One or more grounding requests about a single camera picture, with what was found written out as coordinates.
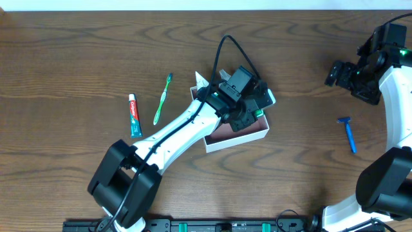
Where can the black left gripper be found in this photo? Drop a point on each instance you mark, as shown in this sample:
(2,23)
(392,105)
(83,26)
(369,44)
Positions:
(263,95)

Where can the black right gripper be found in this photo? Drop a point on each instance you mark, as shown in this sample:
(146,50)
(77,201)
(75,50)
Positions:
(335,73)

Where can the green Dettol soap pack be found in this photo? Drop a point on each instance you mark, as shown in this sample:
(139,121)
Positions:
(259,113)

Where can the white cardboard box pink inside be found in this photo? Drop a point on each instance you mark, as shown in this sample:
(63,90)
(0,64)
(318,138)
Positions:
(244,135)

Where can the clear pump soap bottle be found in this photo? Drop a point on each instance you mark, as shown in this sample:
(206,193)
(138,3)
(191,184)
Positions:
(224,75)

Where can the white lotion tube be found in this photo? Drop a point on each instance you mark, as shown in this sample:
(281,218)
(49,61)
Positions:
(201,82)

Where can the red teal toothpaste tube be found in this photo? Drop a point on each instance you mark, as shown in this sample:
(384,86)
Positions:
(136,131)

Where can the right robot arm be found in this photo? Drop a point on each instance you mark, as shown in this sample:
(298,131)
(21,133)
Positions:
(383,190)

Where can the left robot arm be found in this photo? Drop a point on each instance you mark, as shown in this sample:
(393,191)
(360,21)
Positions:
(128,177)

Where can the blue disposable razor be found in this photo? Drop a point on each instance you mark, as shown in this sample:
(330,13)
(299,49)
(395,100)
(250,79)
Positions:
(351,140)

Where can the green white toothbrush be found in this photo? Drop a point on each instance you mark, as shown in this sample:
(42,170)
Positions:
(162,99)

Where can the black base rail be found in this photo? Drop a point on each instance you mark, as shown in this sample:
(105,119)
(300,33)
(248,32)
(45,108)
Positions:
(166,225)

